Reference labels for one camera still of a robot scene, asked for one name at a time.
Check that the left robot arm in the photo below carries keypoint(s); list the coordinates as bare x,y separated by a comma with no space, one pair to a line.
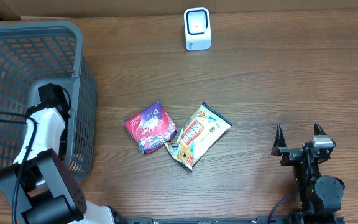
38,186

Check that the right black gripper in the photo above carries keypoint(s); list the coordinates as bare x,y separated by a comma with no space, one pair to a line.
290,154

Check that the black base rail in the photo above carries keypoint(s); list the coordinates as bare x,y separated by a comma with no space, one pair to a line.
257,220

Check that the grey plastic mesh basket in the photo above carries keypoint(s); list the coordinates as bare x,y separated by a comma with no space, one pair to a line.
33,54

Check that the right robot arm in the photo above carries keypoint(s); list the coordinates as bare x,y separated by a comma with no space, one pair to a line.
320,195

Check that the purple red snack pouch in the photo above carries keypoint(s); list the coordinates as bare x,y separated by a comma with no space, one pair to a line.
151,128

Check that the yellow snack bag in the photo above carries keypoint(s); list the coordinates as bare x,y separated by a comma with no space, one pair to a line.
204,127

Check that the white barcode scanner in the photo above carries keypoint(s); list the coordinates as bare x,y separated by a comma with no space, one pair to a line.
197,29

